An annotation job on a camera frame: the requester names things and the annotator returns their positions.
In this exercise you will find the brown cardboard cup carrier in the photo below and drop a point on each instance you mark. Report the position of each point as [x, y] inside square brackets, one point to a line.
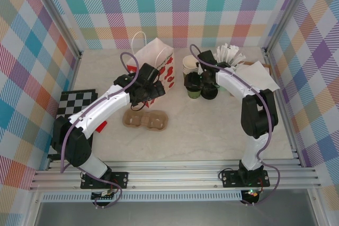
[145, 118]

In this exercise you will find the white red printed paper bag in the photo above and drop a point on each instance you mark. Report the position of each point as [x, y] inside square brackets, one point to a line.
[159, 54]

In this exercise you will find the white paper napkin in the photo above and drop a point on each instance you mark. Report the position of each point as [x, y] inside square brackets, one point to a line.
[254, 77]

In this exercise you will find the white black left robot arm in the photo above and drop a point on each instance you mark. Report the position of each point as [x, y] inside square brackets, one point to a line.
[106, 107]

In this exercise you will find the stack of paper cups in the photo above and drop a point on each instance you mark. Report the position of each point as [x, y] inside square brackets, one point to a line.
[190, 63]

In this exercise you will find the white wrapped stir stick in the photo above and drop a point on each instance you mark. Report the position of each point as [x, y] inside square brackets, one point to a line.
[220, 50]
[226, 47]
[238, 57]
[232, 50]
[239, 60]

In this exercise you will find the small red block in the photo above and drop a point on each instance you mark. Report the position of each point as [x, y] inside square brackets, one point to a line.
[103, 126]

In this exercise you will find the brown cardboard napkin tray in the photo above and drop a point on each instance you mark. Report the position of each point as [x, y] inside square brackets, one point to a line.
[266, 97]

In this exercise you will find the black white checkerboard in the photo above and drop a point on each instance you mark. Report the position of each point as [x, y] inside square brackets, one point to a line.
[66, 99]

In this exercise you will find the left circuit board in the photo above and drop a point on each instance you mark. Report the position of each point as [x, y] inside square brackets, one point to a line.
[104, 195]

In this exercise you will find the circuit board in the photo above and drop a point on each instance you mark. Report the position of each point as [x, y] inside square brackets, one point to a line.
[251, 194]
[104, 195]

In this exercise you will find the right circuit board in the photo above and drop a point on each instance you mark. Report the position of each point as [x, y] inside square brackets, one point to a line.
[251, 194]

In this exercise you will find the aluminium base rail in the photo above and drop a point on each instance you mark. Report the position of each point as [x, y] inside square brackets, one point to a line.
[172, 177]

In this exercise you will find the right aluminium frame post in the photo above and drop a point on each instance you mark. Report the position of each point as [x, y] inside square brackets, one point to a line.
[287, 11]

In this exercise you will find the aluminium frame post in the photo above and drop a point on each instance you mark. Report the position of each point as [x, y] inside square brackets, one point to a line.
[287, 11]
[58, 11]

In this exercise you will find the left aluminium frame post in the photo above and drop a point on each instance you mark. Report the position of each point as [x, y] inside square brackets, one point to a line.
[58, 11]

